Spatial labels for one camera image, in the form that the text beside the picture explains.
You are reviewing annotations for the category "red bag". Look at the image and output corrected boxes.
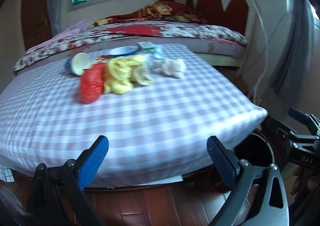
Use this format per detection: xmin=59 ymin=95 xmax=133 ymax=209
xmin=79 ymin=63 xmax=105 ymax=104

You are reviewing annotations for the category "yellow cloth rag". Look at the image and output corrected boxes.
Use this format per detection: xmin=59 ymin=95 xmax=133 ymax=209
xmin=104 ymin=54 xmax=155 ymax=95

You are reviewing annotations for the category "blue white paper cup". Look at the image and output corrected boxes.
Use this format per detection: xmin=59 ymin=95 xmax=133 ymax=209
xmin=65 ymin=53 xmax=91 ymax=76

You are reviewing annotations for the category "white cloth bundle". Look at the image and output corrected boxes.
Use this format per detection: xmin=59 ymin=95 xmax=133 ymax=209
xmin=156 ymin=58 xmax=187 ymax=79

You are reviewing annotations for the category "green white carton box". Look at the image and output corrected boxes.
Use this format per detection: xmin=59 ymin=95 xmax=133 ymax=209
xmin=137 ymin=41 xmax=156 ymax=51

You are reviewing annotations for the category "black trash bucket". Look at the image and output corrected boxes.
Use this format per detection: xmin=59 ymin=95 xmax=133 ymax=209
xmin=234 ymin=129 xmax=275 ymax=167

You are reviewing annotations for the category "person's right hand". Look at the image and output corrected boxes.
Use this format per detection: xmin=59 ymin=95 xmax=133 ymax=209
xmin=290 ymin=166 xmax=320 ymax=196

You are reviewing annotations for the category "grey curtain right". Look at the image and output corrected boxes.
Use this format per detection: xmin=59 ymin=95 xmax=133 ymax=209
xmin=266 ymin=0 xmax=315 ymax=116

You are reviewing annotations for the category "lilac checkered tablecloth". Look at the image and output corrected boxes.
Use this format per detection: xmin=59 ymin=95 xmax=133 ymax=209
xmin=1 ymin=44 xmax=267 ymax=187

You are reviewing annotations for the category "bed with floral sheet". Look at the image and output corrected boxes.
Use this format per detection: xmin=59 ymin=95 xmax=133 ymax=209
xmin=14 ymin=21 xmax=243 ymax=73

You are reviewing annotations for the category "red white headboard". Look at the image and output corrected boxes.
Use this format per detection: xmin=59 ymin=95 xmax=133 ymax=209
xmin=185 ymin=0 xmax=257 ymax=47

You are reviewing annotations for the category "pink sheet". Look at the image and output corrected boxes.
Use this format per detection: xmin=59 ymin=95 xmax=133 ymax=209
xmin=25 ymin=19 xmax=94 ymax=55

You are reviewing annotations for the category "brown wooden door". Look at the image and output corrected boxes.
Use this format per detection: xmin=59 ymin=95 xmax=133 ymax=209
xmin=21 ymin=0 xmax=52 ymax=50

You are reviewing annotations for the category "red patterned blanket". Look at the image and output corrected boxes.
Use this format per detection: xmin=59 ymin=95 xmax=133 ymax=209
xmin=87 ymin=0 xmax=207 ymax=28

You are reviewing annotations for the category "white hanging cable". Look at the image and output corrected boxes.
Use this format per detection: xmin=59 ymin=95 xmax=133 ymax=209
xmin=246 ymin=0 xmax=270 ymax=102

